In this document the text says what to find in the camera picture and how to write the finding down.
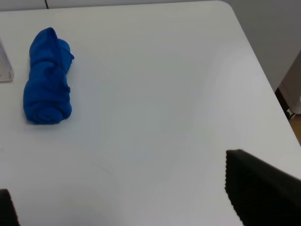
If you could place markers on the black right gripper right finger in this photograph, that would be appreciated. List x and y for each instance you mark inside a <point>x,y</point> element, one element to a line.
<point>261,195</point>

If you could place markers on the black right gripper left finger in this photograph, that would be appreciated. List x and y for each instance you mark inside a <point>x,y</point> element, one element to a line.
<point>8,215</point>

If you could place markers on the blue rolled towel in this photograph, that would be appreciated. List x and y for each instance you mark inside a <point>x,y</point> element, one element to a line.
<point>46,99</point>

